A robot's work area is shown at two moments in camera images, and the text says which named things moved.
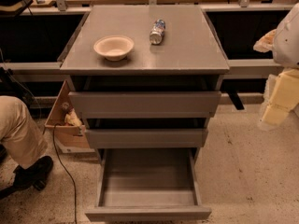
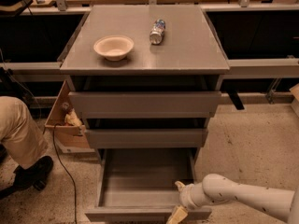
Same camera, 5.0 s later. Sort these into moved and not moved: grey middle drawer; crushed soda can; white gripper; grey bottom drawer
Moved: white gripper
Not moved: crushed soda can; grey middle drawer; grey bottom drawer
